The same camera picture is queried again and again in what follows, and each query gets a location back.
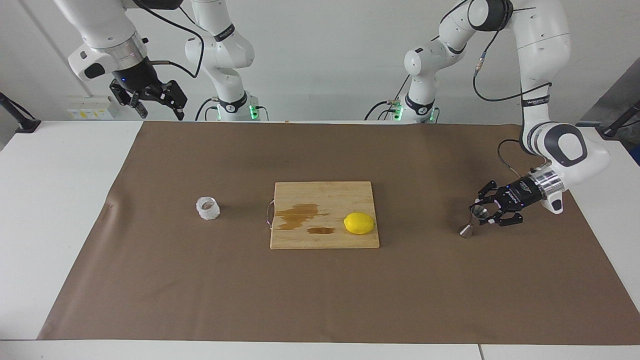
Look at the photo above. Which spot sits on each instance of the steel double jigger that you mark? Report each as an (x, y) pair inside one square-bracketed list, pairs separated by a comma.
[(477, 215)]

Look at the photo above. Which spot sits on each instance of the yellow lemon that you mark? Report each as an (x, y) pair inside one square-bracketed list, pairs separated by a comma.
[(359, 223)]

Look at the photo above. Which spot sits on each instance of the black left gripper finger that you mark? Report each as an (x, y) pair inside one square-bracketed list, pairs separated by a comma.
[(507, 217), (490, 192)]

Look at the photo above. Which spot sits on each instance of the brown paper table mat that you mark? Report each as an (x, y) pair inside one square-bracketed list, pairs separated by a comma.
[(200, 290)]

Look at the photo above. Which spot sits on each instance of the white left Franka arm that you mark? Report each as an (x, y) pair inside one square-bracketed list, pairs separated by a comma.
[(542, 45)]

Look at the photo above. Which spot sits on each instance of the white wall socket box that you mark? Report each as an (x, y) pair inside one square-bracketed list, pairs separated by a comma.
[(90, 107)]

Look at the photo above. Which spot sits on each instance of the black clamp stand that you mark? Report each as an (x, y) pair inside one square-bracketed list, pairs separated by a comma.
[(617, 125), (22, 122)]

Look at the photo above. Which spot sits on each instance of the blue object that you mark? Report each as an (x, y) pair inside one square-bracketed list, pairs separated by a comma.
[(636, 155)]

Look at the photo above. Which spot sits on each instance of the small clear glass cup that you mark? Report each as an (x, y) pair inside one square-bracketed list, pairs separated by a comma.
[(208, 210)]

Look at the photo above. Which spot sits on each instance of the wooden cutting board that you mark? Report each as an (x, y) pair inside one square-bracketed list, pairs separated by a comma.
[(325, 200)]

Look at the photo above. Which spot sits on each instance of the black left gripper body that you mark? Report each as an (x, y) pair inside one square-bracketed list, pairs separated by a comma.
[(520, 195)]

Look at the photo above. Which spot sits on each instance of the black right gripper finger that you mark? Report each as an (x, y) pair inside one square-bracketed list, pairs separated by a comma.
[(127, 97), (175, 97)]

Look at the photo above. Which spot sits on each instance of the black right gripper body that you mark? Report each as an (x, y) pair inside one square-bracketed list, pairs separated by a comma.
[(137, 77)]

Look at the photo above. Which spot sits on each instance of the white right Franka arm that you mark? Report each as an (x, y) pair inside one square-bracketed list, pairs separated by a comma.
[(100, 25)]

